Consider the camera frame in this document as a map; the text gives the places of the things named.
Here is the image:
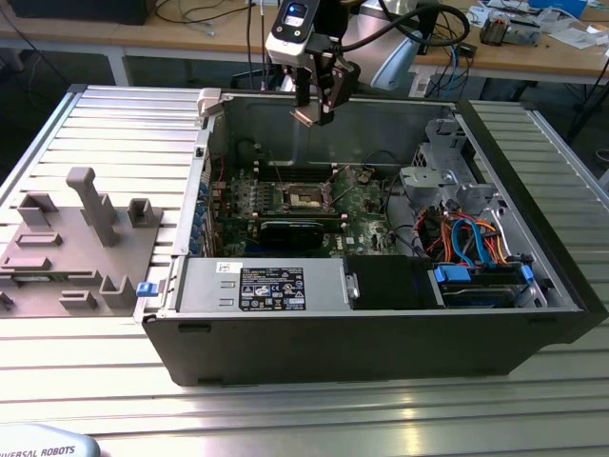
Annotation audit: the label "thin red wire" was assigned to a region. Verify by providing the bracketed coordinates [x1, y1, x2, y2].
[210, 150, 228, 187]

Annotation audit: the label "thin black arched wire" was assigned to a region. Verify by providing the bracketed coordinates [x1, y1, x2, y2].
[362, 149, 406, 169]

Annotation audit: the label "silver topped CPU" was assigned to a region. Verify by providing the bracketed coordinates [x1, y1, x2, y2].
[288, 105, 323, 128]

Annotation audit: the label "white paper sheets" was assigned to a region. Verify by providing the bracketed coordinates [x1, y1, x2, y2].
[541, 23, 609, 50]

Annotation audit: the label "CPU socket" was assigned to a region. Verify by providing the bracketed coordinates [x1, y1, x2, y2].
[282, 182, 334, 214]

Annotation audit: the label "black looped wire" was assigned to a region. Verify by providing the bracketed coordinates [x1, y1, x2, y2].
[380, 173, 422, 258]

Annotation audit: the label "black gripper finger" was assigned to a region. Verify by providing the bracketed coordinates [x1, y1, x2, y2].
[316, 40, 362, 128]
[290, 64, 313, 109]

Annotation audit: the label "small electronic device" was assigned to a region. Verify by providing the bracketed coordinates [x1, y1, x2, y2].
[479, 12, 542, 48]

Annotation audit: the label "thin metal locking lever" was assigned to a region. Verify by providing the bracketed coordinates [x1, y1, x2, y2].
[266, 149, 288, 193]

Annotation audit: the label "green motherboard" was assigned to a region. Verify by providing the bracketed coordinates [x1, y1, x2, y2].
[208, 161, 418, 261]

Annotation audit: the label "black computer box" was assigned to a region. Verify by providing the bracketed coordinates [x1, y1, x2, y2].
[9, 0, 149, 26]

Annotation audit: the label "black upright stand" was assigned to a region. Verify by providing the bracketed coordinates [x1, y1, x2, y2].
[416, 0, 442, 54]

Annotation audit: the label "silver metal bracket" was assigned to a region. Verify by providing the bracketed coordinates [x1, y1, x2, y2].
[398, 165, 462, 204]

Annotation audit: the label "blue flat data wire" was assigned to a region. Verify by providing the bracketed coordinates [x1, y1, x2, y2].
[449, 216, 477, 266]
[461, 216, 499, 268]

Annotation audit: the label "grey plastic case handle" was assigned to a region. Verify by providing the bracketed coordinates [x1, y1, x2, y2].
[195, 88, 226, 118]

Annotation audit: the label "grey power supply unit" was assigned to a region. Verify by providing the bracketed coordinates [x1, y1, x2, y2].
[176, 256, 352, 316]

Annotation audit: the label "orange wire bundle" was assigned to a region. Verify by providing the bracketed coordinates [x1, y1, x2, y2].
[418, 213, 509, 264]

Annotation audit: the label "black PC case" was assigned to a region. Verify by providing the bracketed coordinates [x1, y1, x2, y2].
[134, 87, 609, 387]

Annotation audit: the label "pale blue teach pendant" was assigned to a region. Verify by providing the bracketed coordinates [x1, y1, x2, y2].
[0, 422, 103, 457]

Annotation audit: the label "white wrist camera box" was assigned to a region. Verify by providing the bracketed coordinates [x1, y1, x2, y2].
[264, 0, 319, 68]

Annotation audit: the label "hard disk in blue carrier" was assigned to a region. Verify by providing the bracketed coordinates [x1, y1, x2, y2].
[469, 263, 534, 288]
[430, 264, 521, 310]

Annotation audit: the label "metal drive cage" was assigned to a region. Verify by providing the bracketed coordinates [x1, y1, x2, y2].
[398, 117, 506, 225]

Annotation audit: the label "black graphics card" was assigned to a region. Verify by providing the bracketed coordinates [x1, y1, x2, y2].
[256, 217, 328, 250]

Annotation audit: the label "black plastic shroud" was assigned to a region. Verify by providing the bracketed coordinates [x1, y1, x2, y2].
[343, 254, 438, 311]

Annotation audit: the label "wooden desk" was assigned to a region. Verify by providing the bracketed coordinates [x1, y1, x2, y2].
[408, 0, 609, 88]
[0, 0, 291, 87]

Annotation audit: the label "grey plastic parts rack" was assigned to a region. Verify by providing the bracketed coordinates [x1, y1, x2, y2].
[0, 166, 166, 319]

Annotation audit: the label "thick black wrist cable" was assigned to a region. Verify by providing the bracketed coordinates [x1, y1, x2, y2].
[341, 0, 473, 54]

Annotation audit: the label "blue cardboard box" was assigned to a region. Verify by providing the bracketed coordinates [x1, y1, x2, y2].
[528, 0, 589, 18]

